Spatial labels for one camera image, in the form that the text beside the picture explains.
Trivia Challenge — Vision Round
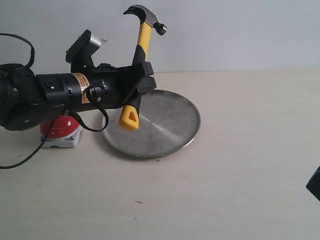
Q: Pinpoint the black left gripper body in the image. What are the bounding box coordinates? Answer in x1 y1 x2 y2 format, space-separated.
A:
59 63 135 113

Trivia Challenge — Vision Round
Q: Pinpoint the yellow black claw hammer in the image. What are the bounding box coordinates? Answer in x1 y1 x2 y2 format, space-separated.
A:
119 4 167 131

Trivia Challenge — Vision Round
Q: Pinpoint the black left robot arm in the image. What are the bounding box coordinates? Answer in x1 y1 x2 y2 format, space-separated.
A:
0 62 157 131

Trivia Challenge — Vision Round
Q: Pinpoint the red dome push button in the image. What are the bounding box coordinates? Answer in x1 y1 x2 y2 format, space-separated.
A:
39 115 83 148

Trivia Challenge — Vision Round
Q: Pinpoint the round stainless steel plate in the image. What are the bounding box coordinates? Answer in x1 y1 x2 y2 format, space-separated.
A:
102 89 201 158

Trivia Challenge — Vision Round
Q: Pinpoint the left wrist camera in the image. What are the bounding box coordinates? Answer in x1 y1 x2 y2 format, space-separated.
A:
65 29 102 73

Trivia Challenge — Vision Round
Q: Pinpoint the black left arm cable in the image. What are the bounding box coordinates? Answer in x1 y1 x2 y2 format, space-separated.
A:
0 33 110 170

